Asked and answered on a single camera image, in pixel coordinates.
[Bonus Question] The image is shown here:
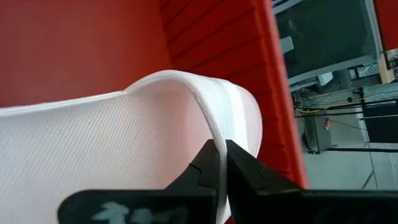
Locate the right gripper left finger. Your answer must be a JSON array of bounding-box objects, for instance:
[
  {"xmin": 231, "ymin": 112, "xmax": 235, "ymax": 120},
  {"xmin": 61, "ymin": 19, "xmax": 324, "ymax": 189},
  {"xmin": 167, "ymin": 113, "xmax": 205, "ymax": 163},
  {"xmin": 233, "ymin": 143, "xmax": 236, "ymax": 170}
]
[{"xmin": 57, "ymin": 139, "xmax": 220, "ymax": 224}]

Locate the red plastic bin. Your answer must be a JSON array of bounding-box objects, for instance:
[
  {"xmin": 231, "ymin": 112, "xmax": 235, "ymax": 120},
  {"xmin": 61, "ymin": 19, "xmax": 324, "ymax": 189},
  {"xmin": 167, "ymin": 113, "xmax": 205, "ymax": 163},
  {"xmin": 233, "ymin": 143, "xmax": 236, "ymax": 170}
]
[{"xmin": 0, "ymin": 0, "xmax": 309, "ymax": 224}]

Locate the pink slide sandal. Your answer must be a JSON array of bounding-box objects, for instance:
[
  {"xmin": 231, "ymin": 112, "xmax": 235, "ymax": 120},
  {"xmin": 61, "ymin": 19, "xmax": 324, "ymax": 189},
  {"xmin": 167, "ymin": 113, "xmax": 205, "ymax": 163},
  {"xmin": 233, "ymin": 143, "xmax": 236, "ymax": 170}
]
[{"xmin": 0, "ymin": 70, "xmax": 264, "ymax": 224}]

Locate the black cabinet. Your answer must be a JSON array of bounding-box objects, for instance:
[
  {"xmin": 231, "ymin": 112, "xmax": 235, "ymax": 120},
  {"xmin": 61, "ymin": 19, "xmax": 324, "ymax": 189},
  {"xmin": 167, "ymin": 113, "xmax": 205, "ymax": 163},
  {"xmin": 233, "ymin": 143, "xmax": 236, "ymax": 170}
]
[{"xmin": 360, "ymin": 99, "xmax": 398, "ymax": 144}]

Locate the red panel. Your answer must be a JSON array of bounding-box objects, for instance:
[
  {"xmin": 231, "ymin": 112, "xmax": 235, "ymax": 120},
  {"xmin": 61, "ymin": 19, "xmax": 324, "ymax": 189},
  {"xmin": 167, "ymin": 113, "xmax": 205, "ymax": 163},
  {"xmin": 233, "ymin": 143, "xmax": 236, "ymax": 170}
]
[{"xmin": 374, "ymin": 0, "xmax": 398, "ymax": 51}]

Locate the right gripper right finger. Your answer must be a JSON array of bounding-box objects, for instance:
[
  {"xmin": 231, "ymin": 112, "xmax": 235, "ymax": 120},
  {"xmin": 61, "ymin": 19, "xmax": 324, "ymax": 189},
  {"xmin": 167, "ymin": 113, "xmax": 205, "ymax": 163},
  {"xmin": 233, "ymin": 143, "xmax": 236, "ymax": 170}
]
[{"xmin": 226, "ymin": 139, "xmax": 398, "ymax": 224}]

